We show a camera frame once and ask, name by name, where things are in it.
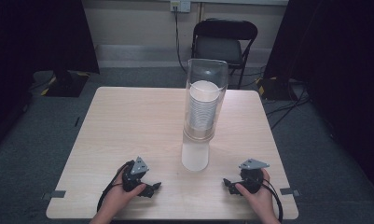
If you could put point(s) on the clear plastic cup dispenser tube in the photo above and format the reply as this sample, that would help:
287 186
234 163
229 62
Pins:
206 71

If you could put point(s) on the stack of white paper cups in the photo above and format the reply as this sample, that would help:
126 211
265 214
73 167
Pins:
203 105

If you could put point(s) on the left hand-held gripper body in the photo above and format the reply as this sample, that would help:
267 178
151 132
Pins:
132 180

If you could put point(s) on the single white paper cup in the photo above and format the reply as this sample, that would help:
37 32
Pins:
194 155

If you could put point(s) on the white wall socket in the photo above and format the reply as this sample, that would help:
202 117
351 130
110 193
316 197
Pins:
180 5

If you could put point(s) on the small black floor marker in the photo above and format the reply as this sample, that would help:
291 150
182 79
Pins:
77 121

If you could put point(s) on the person's right hand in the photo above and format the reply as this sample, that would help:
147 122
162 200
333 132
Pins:
258 196

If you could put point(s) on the grey tape strip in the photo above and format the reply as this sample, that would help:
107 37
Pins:
54 194
289 191

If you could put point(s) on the black folding chair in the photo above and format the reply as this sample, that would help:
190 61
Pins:
220 46

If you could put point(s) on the person's left hand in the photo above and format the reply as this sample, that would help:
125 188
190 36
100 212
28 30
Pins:
119 194

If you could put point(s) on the black stand base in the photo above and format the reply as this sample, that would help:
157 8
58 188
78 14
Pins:
276 88
66 85

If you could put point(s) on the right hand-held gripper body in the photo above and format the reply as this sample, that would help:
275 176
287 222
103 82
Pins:
252 179

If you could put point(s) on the black curtain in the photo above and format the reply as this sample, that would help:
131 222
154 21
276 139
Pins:
340 62
35 37

